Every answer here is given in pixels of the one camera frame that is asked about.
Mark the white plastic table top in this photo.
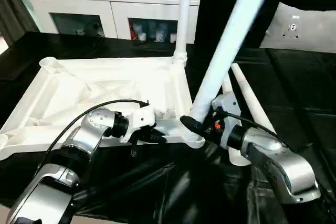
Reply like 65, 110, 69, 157
0, 56, 206, 162

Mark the white plastic table leg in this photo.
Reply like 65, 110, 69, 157
230, 62, 278, 136
220, 72, 253, 167
173, 0, 194, 68
190, 0, 278, 126

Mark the black work mat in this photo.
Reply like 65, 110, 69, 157
0, 31, 336, 224

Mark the white padded sheet with fitting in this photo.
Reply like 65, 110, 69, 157
260, 2, 336, 54

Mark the white sideboard cabinet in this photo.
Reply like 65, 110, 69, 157
26, 0, 200, 44

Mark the grey curtain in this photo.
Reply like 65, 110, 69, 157
0, 0, 40, 44

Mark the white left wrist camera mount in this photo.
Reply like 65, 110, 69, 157
120, 103, 158, 144

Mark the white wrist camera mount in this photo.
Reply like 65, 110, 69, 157
210, 92, 243, 149
120, 103, 158, 144

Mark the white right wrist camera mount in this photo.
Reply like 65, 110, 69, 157
210, 92, 243, 149

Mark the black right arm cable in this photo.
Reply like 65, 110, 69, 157
220, 110, 288, 147

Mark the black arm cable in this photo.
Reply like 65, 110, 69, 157
39, 100, 151, 173
220, 110, 288, 147

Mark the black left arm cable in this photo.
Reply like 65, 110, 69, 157
39, 100, 151, 173

